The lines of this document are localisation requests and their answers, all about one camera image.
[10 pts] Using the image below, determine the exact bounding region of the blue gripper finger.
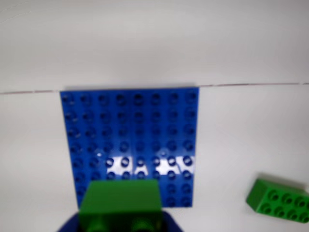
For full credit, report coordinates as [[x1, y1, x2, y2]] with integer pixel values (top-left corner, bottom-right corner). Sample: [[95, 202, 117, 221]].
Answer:
[[160, 210, 183, 232], [56, 212, 82, 232]]

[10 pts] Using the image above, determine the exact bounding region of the green 2x2 building block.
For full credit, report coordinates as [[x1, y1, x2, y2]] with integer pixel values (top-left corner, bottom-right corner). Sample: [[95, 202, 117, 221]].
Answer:
[[78, 179, 163, 232]]

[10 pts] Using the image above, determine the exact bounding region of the green 2x4 building block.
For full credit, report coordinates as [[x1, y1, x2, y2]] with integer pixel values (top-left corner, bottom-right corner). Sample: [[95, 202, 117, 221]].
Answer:
[[245, 173, 309, 222]]

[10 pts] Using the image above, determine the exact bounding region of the blue 8x8 studded baseplate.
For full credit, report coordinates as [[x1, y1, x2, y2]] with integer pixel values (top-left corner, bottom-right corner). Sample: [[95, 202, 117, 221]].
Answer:
[[59, 88, 201, 210]]

